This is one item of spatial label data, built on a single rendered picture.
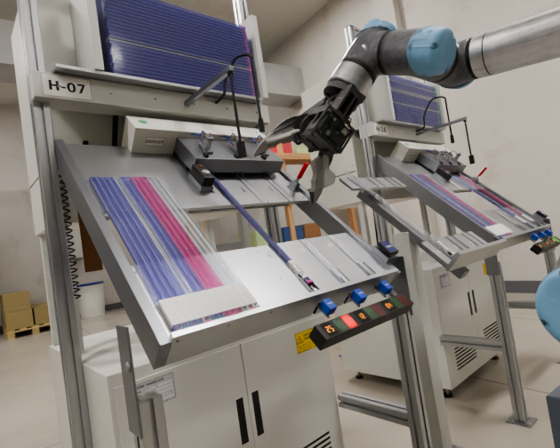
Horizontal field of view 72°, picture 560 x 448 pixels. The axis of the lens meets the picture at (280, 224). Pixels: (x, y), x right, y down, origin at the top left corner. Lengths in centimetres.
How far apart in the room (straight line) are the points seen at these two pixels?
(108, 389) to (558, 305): 85
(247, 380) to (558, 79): 382
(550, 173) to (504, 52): 353
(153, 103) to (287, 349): 86
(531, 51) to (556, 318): 43
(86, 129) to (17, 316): 608
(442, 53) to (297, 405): 102
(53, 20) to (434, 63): 115
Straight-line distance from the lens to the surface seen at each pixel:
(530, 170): 436
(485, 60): 81
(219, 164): 120
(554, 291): 60
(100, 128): 139
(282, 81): 634
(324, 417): 139
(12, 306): 728
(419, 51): 72
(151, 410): 71
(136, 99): 128
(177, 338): 67
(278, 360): 122
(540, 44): 79
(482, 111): 459
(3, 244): 857
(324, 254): 104
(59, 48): 146
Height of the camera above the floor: 85
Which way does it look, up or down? 3 degrees up
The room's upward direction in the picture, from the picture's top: 9 degrees counter-clockwise
